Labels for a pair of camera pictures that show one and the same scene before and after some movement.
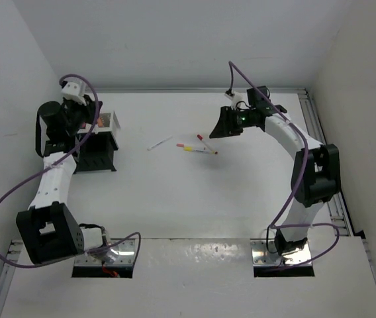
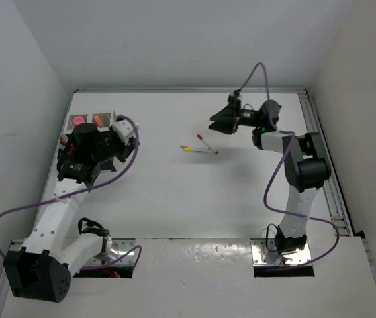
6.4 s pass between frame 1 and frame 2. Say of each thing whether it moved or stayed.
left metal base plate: stayed
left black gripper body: moved
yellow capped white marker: stayed
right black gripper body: stayed
